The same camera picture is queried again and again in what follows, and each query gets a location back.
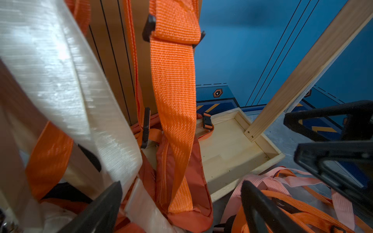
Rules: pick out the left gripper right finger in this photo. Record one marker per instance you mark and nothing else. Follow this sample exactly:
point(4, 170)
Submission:
point(263, 215)

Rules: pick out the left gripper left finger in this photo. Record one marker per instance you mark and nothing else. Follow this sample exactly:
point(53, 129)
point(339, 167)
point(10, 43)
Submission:
point(100, 216)

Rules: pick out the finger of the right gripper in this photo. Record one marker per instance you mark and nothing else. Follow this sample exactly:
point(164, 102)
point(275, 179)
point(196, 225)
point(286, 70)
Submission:
point(318, 157)
point(343, 122)

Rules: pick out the pink bag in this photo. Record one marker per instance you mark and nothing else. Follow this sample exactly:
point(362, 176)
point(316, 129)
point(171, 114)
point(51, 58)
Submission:
point(291, 180)

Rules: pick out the dark orange waist bag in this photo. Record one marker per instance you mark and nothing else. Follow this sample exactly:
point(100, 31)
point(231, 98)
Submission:
point(198, 215)

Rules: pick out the beige crescent bag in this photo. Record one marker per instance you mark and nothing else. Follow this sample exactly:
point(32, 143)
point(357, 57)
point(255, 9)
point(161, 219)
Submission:
point(49, 57)

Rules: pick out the wooden clothes rack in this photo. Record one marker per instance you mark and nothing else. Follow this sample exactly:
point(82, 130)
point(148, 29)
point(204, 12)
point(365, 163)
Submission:
point(291, 87)

